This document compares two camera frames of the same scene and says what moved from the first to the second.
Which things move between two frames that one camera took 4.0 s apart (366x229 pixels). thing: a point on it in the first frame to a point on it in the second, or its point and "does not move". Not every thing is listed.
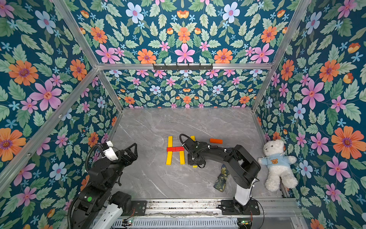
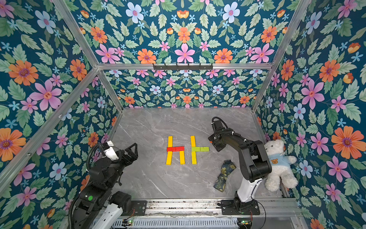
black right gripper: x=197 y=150 to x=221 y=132
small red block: x=178 y=149 does not move
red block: x=173 y=149 does not move
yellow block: x=182 y=159 does not move
